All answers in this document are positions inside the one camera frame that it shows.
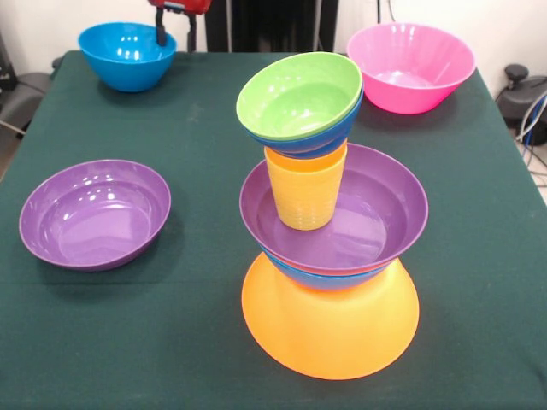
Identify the small dark blue bowl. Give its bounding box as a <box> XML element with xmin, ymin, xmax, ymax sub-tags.
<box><xmin>244</xmin><ymin>87</ymin><xmax>365</xmax><ymax>161</ymax></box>

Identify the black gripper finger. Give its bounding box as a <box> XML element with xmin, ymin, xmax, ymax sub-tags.
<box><xmin>185</xmin><ymin>13</ymin><xmax>199</xmax><ymax>53</ymax></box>
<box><xmin>154</xmin><ymin>8</ymin><xmax>169</xmax><ymax>47</ymax></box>

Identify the dark green tablecloth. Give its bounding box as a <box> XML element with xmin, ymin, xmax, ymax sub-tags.
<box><xmin>0</xmin><ymin>50</ymin><xmax>547</xmax><ymax>410</ymax></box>

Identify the small green bowl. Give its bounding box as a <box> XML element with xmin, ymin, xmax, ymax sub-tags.
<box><xmin>235</xmin><ymin>51</ymin><xmax>364</xmax><ymax>140</ymax></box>

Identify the purple shallow bowl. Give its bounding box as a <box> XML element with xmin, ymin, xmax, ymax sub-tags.
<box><xmin>238</xmin><ymin>143</ymin><xmax>430</xmax><ymax>274</ymax></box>
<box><xmin>18</xmin><ymin>159</ymin><xmax>173</xmax><ymax>272</ymax></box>

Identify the large orange bowl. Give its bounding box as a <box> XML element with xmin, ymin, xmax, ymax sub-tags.
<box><xmin>241</xmin><ymin>251</ymin><xmax>421</xmax><ymax>381</ymax></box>

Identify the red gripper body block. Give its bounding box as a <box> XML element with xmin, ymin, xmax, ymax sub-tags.
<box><xmin>147</xmin><ymin>0</ymin><xmax>214</xmax><ymax>17</ymax></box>

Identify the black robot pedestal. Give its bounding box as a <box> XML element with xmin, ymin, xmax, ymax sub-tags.
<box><xmin>203</xmin><ymin>0</ymin><xmax>339</xmax><ymax>53</ymax></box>

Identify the orange cup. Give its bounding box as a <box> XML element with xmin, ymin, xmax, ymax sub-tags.
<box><xmin>263</xmin><ymin>143</ymin><xmax>349</xmax><ymax>173</ymax></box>

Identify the yellow cup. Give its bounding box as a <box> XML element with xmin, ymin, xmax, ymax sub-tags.
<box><xmin>265</xmin><ymin>165</ymin><xmax>346</xmax><ymax>231</ymax></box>

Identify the light blue bowl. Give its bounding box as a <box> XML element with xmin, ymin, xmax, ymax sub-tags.
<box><xmin>260</xmin><ymin>249</ymin><xmax>398</xmax><ymax>292</ymax></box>
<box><xmin>77</xmin><ymin>21</ymin><xmax>178</xmax><ymax>93</ymax></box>

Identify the large pink bowl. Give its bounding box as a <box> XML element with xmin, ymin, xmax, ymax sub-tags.
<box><xmin>345</xmin><ymin>22</ymin><xmax>477</xmax><ymax>115</ymax></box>

